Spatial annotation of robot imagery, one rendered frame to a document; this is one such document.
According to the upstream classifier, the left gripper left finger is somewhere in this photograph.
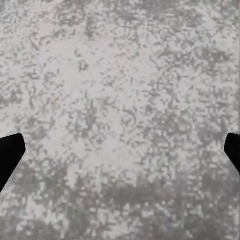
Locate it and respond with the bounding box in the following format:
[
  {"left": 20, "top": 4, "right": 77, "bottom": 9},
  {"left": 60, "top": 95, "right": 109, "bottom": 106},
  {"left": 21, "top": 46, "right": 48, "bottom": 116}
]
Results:
[{"left": 0, "top": 133, "right": 26, "bottom": 193}]

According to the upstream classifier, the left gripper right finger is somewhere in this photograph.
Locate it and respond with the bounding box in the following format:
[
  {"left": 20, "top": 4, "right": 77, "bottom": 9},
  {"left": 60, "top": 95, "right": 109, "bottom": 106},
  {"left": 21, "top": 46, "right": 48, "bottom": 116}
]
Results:
[{"left": 224, "top": 132, "right": 240, "bottom": 173}]

